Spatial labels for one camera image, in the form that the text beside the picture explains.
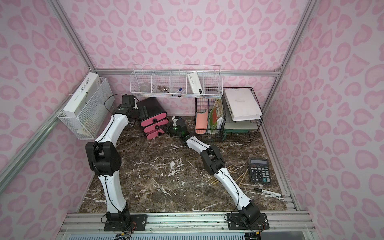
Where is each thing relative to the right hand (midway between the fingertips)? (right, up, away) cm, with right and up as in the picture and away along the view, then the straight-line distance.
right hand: (157, 126), depth 100 cm
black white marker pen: (+66, -37, -19) cm, 78 cm away
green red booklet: (+40, +9, +2) cm, 41 cm away
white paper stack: (+55, +13, -7) cm, 57 cm away
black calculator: (+64, -27, -12) cm, 70 cm away
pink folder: (+30, +3, +13) cm, 33 cm away
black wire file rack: (+31, +17, +17) cm, 39 cm away
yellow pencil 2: (+42, -22, -29) cm, 56 cm away
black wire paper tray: (+59, -4, +5) cm, 59 cm away
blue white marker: (+15, +24, 0) cm, 29 cm away
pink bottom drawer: (-3, -6, +3) cm, 7 cm away
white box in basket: (+26, +26, -10) cm, 38 cm away
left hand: (-10, +9, -3) cm, 13 cm away
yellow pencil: (+34, -31, -13) cm, 48 cm away
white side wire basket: (-27, -1, -28) cm, 39 cm away
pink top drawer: (-2, +4, -3) cm, 6 cm away
